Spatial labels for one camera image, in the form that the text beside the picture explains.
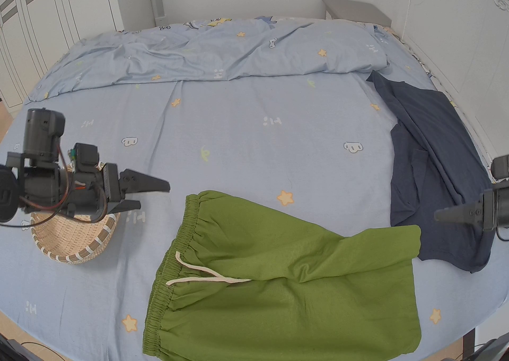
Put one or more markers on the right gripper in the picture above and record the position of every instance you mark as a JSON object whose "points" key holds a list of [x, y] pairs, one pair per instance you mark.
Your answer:
{"points": [[497, 210]]}

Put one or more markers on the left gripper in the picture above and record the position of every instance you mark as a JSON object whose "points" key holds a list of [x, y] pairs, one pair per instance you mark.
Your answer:
{"points": [[43, 192]]}

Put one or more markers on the green shorts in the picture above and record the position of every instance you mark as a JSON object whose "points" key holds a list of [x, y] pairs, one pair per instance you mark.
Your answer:
{"points": [[278, 291]]}

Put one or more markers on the round woven basket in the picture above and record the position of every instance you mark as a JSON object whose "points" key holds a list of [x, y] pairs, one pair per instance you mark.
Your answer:
{"points": [[67, 240]]}

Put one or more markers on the dark blue garment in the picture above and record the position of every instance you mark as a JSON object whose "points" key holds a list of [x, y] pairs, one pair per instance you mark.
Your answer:
{"points": [[421, 120]]}

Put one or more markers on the bed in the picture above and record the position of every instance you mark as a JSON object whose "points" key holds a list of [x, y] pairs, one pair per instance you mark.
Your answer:
{"points": [[238, 120]]}

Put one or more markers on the pale blue quilt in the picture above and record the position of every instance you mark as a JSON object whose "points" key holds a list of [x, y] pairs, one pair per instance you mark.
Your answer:
{"points": [[238, 57]]}

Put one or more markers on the white wardrobe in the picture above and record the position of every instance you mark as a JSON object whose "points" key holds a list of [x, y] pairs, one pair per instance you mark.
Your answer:
{"points": [[39, 13]]}

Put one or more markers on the grey bedside table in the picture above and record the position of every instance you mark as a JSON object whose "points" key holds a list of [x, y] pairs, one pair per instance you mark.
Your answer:
{"points": [[350, 9]]}

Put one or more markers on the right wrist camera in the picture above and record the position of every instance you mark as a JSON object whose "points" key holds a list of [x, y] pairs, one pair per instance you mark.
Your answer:
{"points": [[502, 168]]}

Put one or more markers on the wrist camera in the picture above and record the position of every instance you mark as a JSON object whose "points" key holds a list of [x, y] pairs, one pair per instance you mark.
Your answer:
{"points": [[84, 158], [502, 168]]}

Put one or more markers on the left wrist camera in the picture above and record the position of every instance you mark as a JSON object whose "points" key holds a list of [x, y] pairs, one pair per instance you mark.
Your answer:
{"points": [[84, 158]]}

